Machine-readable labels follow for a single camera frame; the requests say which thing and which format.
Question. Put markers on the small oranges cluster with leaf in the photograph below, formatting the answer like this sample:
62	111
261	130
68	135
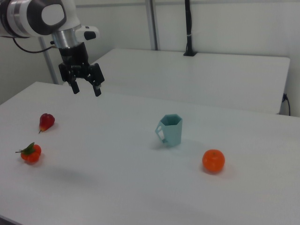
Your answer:
32	154

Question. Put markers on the grey metal frame post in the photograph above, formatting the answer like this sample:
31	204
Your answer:
152	23
48	61

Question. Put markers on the teal hexagonal mug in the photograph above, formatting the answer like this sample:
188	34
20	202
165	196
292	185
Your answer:
173	133

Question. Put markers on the large orange fruit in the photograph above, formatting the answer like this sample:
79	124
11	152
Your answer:
213	161

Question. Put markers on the white side table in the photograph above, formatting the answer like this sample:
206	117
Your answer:
187	77

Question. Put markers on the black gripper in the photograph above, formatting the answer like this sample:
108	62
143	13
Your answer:
75	58

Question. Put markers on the red pear-shaped fruit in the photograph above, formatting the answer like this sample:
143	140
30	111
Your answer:
47	120

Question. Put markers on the black pole with clamp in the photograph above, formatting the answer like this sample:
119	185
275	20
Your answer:
188	23

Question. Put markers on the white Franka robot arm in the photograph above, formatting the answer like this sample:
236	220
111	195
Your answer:
21	16

